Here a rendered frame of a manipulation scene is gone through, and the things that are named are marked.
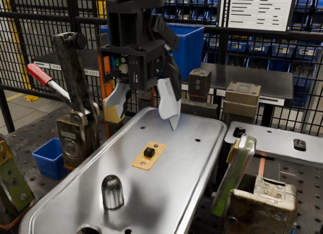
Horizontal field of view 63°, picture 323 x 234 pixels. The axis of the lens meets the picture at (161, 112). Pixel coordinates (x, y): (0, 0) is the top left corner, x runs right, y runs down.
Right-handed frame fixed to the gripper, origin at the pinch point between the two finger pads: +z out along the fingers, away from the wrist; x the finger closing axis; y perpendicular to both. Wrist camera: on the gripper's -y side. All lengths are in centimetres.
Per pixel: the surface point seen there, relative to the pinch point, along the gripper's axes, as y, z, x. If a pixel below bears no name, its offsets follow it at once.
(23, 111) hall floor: -136, 111, -220
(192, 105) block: -24.8, 8.7, 1.0
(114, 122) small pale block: -6.2, 7.0, -11.5
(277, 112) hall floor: -245, 111, 33
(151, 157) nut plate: 0.9, 7.9, 0.9
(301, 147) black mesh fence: -55, 33, 33
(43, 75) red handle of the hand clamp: 0.3, -4.8, -22.7
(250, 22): -55, -9, 9
